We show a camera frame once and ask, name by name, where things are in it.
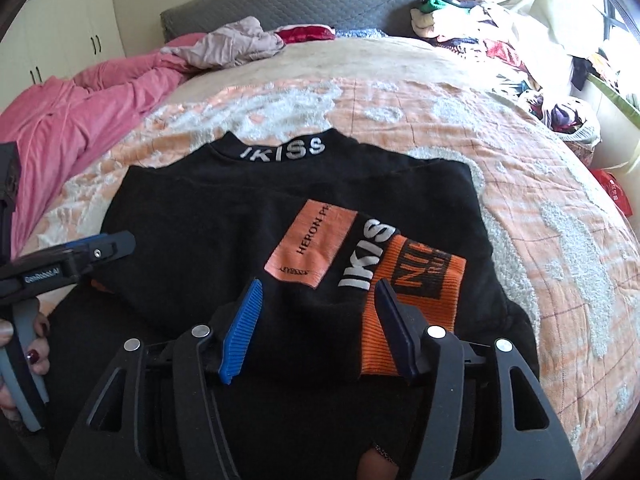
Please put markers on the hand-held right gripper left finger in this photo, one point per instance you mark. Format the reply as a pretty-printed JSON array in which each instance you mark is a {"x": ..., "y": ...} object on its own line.
[{"x": 240, "y": 335}]

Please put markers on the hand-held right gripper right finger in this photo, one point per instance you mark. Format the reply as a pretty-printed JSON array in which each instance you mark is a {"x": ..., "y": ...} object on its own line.
[{"x": 395, "y": 332}]

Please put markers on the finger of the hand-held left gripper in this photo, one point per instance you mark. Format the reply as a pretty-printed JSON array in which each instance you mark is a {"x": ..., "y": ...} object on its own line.
[
  {"x": 112, "y": 250},
  {"x": 80, "y": 241}
]

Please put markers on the black sweater with orange cuffs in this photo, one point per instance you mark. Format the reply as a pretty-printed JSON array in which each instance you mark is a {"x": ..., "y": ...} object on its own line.
[{"x": 200, "y": 220}]

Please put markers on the white basket of clothes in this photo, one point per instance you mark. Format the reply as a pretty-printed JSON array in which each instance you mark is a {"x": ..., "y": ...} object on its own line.
[{"x": 570, "y": 120}]

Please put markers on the pile of mixed clothes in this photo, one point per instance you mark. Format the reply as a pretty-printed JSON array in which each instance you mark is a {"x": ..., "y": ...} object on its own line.
[{"x": 500, "y": 55}]

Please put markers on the person's left hand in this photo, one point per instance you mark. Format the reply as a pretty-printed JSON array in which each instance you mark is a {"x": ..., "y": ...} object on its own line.
[{"x": 40, "y": 346}]

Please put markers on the person's right hand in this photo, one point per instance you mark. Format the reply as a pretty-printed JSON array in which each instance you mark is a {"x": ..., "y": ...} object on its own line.
[{"x": 374, "y": 466}]

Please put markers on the pink duvet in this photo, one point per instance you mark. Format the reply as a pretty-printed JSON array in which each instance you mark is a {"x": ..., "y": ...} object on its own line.
[{"x": 75, "y": 120}]

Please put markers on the orange and white fleece blanket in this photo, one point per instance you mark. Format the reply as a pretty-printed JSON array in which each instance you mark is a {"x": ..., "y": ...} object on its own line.
[{"x": 500, "y": 220}]

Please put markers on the white wardrobe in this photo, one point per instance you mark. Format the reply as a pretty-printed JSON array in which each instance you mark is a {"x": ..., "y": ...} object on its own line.
[{"x": 65, "y": 25}]

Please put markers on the pale mauve garment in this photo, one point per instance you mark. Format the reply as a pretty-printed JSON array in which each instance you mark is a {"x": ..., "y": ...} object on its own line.
[{"x": 235, "y": 42}]

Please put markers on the red plastic bag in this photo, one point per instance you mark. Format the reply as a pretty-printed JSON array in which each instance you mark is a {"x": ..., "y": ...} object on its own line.
[{"x": 612, "y": 190}]

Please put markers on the red cloth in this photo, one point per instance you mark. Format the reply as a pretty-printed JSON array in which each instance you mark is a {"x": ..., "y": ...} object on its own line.
[{"x": 305, "y": 36}]

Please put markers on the grey quilted headboard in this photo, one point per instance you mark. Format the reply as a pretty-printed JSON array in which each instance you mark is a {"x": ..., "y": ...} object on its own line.
[{"x": 300, "y": 0}]

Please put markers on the green window ledge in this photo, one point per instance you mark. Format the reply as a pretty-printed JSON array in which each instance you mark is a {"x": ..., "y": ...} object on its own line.
[{"x": 617, "y": 97}]

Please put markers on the white curtain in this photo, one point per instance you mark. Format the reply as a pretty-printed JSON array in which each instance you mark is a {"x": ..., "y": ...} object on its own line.
[{"x": 550, "y": 10}]

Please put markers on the window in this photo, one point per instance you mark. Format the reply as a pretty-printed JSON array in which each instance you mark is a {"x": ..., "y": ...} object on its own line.
[{"x": 625, "y": 55}]

